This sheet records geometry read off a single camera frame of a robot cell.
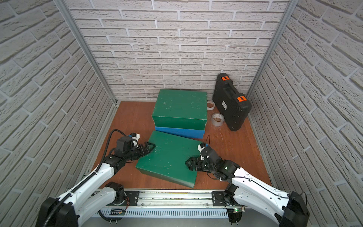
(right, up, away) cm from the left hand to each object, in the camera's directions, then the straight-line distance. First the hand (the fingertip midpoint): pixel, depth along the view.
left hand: (152, 146), depth 82 cm
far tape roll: (+41, +27, +35) cm, 60 cm away
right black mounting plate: (+38, -26, -8) cm, 47 cm away
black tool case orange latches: (+51, +24, +8) cm, 57 cm away
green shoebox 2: (+10, -7, -5) cm, 13 cm away
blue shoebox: (+26, +6, +9) cm, 28 cm away
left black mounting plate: (-8, -25, -8) cm, 28 cm away
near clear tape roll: (+45, +15, +25) cm, 53 cm away
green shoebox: (+17, +22, +3) cm, 28 cm away
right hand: (+24, -9, -5) cm, 26 cm away
